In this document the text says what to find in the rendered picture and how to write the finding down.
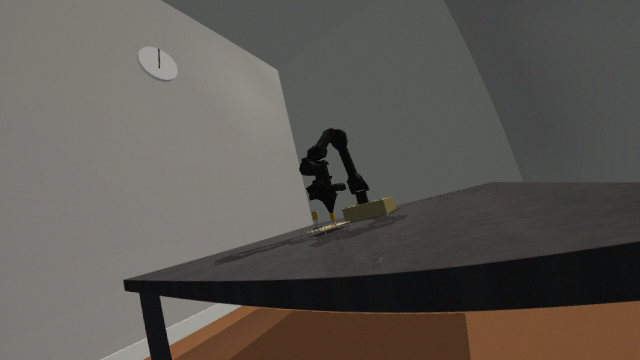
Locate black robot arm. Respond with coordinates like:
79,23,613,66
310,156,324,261
299,128,369,206

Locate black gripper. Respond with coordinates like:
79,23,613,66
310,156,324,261
309,174,346,213

